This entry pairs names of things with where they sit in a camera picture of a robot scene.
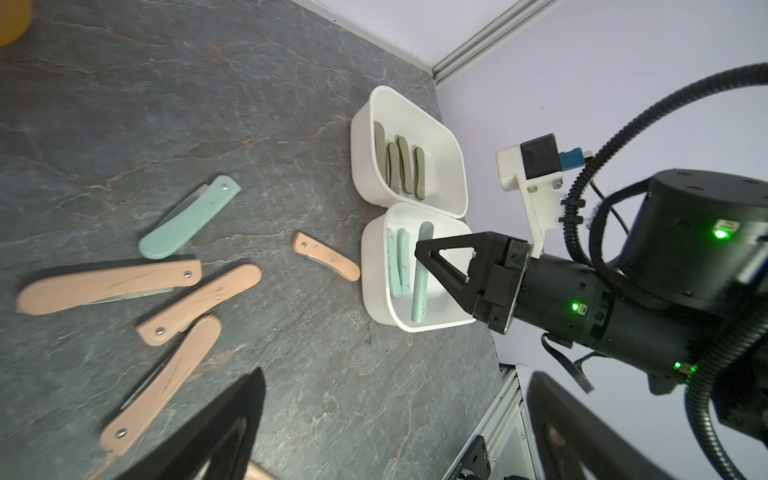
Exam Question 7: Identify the olive knife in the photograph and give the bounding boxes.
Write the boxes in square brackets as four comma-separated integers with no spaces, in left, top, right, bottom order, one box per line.
[414,146,426,200]
[396,135,414,194]
[387,142,401,194]

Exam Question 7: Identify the peach knife top left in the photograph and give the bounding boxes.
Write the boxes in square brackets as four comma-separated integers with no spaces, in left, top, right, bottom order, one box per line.
[16,260,202,316]

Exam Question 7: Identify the peach knife upright middle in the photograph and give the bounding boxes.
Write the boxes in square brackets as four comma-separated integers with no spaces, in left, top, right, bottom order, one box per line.
[100,315,222,456]

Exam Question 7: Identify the peach knife top centre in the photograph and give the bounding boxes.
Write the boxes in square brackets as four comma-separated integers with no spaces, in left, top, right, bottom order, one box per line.
[136,264,262,346]

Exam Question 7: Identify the white basin with knives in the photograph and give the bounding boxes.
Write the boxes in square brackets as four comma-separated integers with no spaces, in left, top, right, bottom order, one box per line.
[350,85,468,219]

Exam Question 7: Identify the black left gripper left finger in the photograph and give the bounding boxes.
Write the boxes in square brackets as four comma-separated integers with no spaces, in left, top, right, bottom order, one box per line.
[121,368,266,479]

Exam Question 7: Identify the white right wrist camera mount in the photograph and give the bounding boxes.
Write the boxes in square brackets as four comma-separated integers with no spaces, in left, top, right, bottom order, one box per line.
[496,134,593,259]

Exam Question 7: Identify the peach knife lower middle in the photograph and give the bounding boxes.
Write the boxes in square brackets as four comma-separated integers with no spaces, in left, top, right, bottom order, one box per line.
[244,461,276,480]

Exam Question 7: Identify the peach knife top right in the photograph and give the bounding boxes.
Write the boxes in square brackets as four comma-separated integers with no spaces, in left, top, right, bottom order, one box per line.
[293,232,361,282]

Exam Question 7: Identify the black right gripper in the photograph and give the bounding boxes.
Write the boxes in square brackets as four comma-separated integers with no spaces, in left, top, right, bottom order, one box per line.
[415,232,532,335]

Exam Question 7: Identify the olive knife apart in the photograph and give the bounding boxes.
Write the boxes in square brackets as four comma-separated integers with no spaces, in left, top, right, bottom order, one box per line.
[373,121,388,184]

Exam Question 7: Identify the olive knife top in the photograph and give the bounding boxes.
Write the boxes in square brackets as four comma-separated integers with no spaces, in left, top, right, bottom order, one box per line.
[414,146,426,200]

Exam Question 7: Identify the mint knife top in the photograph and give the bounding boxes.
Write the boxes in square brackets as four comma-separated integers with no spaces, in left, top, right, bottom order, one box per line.
[138,175,241,260]

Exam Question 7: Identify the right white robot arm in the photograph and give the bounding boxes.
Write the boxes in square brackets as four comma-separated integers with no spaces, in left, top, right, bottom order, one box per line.
[415,63,767,479]

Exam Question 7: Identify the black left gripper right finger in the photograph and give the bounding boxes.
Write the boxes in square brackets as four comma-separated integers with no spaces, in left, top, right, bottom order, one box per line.
[526,371,670,479]

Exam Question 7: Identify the mint knife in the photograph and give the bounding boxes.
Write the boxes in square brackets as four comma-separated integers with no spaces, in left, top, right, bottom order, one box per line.
[138,175,241,260]
[412,221,434,324]
[397,228,411,295]
[386,228,402,298]

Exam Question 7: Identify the yellow plastic basin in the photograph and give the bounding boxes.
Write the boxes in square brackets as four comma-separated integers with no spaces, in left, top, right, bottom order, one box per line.
[0,0,33,47]

